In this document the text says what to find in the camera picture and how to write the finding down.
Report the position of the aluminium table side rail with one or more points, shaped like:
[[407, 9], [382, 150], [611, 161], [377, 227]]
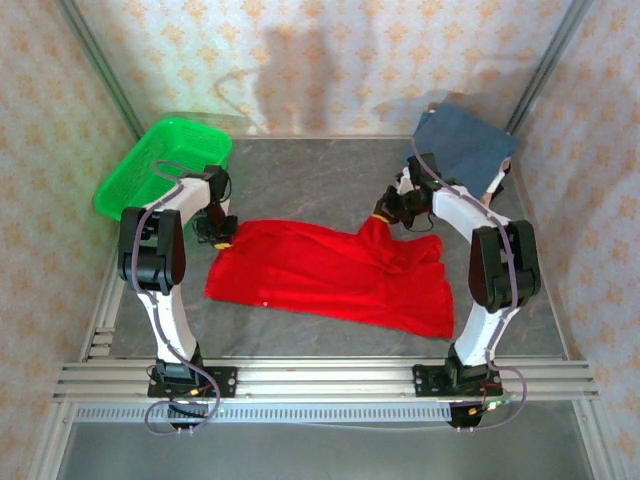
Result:
[[560, 327], [102, 312]]

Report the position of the aluminium frame leg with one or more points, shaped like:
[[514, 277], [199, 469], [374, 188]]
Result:
[[52, 440], [595, 440]]

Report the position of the green plastic basket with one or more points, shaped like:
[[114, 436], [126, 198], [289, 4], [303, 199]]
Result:
[[150, 165]]

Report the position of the stack of folded clothes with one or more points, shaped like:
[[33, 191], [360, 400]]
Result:
[[475, 145]]

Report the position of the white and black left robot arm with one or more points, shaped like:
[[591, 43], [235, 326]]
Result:
[[170, 320]]

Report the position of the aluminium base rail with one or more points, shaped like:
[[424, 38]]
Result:
[[325, 380]]

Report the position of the aluminium frame post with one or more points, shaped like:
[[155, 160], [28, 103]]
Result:
[[103, 70], [546, 70]]

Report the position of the red t-shirt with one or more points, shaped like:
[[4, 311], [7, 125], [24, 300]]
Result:
[[325, 280]]

